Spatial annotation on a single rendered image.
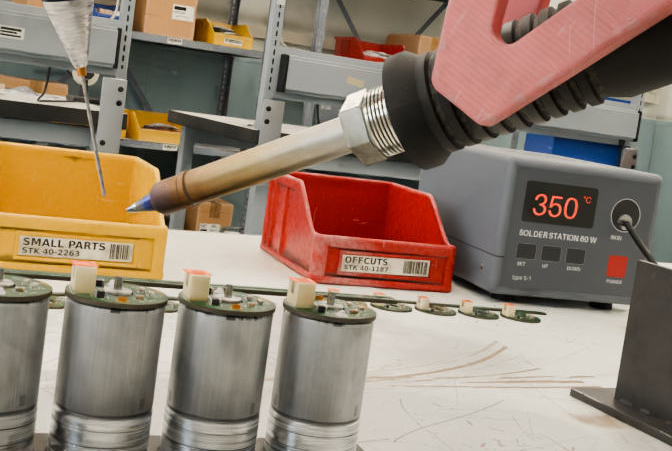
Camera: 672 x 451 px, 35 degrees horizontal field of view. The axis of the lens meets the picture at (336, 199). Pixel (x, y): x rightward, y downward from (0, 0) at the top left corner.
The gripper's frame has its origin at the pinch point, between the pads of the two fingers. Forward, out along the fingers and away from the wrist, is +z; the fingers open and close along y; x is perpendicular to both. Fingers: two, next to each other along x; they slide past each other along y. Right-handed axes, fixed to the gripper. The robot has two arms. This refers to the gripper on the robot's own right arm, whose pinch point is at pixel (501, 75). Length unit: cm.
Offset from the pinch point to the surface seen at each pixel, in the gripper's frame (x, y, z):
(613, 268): 0, -51, 11
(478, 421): 2.4, -18.9, 13.3
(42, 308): -5.3, 1.0, 10.7
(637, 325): 4.4, -26.0, 7.9
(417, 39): -169, -453, 65
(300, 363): -0.6, -3.5, 9.3
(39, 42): -145, -178, 82
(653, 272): 3.4, -25.8, 5.6
